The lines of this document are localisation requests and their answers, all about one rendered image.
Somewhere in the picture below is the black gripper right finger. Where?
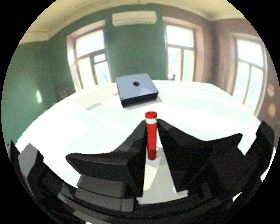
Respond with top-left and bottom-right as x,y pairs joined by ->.
157,118 -> 244,192

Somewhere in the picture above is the dark red peg with grey band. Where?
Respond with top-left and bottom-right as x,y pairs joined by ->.
145,112 -> 157,161

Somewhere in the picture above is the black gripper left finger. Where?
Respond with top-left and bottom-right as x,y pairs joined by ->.
65,119 -> 147,197

